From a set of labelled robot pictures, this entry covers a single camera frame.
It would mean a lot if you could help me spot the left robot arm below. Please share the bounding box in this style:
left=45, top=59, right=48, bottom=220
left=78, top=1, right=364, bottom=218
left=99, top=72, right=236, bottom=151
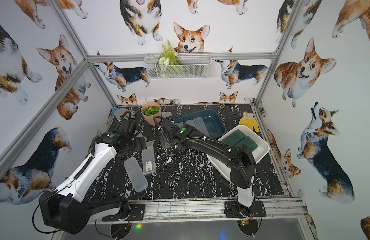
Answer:
left=38, top=132, right=147, bottom=234

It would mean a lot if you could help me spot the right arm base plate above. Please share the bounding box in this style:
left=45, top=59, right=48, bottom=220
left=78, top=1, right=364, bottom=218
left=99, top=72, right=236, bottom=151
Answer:
left=224, top=201, right=267, bottom=219

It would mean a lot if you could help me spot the artificial fern with flower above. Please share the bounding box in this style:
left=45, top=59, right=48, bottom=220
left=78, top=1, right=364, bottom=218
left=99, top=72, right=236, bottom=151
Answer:
left=158, top=41, right=180, bottom=78

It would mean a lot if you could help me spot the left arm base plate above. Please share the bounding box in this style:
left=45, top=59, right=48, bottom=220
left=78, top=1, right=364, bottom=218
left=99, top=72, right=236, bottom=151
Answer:
left=102, top=204, right=146, bottom=222

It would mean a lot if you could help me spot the white storage box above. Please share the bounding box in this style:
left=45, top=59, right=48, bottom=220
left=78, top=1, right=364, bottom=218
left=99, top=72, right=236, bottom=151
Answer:
left=207, top=125, right=270, bottom=181

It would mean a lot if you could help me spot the clear rounded case front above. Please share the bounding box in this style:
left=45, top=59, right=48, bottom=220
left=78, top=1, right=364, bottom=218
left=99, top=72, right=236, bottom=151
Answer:
left=124, top=157, right=148, bottom=193

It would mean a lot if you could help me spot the clear case with red pen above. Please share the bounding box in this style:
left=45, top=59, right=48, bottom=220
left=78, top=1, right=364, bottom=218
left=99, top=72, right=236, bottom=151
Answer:
left=185, top=120, right=195, bottom=127

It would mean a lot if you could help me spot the clear case with barcode label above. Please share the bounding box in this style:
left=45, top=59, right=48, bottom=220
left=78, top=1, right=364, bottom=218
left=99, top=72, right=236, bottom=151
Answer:
left=142, top=141, right=156, bottom=175

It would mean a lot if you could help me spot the dark green case with pens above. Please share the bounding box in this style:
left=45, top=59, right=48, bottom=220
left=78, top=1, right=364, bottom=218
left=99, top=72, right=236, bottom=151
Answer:
left=221, top=130, right=246, bottom=146

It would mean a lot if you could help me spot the white wire wall basket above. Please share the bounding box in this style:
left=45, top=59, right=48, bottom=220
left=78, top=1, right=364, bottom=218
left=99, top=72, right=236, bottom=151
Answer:
left=144, top=53, right=212, bottom=80

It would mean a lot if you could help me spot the clear rounded case back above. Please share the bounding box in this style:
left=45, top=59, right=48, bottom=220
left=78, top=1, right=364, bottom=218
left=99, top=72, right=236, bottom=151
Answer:
left=162, top=112, right=172, bottom=118

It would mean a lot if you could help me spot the yellow work glove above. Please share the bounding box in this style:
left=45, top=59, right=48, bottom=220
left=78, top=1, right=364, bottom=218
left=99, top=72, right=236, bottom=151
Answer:
left=239, top=112, right=260, bottom=133

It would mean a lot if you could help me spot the clear rounded case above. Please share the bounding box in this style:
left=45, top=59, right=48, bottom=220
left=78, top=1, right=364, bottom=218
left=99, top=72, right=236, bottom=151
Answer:
left=162, top=112, right=172, bottom=118
left=124, top=157, right=148, bottom=193

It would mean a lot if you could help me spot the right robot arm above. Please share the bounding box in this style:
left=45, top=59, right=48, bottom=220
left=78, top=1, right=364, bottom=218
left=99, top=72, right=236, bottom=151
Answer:
left=154, top=116, right=257, bottom=208

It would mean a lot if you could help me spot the teal storage box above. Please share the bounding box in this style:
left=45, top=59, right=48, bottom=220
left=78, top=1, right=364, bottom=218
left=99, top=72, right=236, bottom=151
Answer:
left=172, top=109, right=227, bottom=140

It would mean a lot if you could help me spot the pink pot with green plant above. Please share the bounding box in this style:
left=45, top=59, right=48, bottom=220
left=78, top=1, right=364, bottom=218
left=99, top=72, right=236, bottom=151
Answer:
left=141, top=103, right=162, bottom=125

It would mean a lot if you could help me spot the grey work glove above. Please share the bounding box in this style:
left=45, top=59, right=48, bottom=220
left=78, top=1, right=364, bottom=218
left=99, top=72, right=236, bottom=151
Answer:
left=111, top=108, right=136, bottom=121

